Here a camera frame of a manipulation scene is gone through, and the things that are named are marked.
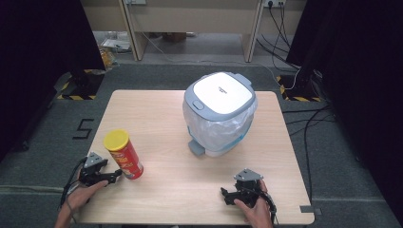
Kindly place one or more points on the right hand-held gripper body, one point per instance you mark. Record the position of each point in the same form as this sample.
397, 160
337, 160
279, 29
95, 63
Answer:
250, 190

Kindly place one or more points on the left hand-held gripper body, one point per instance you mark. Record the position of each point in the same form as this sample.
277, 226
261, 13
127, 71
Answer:
92, 172

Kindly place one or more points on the red chip can yellow lid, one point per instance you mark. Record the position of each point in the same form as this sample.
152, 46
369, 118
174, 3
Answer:
126, 158

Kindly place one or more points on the white grey lidded trash bin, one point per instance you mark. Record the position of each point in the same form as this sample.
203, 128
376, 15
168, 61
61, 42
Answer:
221, 91

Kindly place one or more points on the person's left hand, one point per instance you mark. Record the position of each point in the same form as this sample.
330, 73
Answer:
79, 196

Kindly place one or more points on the person's right hand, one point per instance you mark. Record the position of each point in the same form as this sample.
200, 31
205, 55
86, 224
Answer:
260, 215

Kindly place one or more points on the grey tape piece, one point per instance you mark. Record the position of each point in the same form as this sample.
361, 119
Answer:
309, 209

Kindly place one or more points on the clear plastic bin liner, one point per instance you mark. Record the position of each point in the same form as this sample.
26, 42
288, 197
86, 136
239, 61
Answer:
218, 129

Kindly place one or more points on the stand base with hazard tape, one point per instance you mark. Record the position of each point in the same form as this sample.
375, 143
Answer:
297, 90
79, 87

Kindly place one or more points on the black curtain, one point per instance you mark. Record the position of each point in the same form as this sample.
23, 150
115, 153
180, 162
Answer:
358, 79
41, 63

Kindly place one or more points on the pile of plastic bags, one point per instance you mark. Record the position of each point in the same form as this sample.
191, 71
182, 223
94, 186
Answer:
112, 47

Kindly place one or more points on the white wall power outlet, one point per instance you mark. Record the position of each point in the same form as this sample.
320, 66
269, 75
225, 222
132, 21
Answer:
274, 3

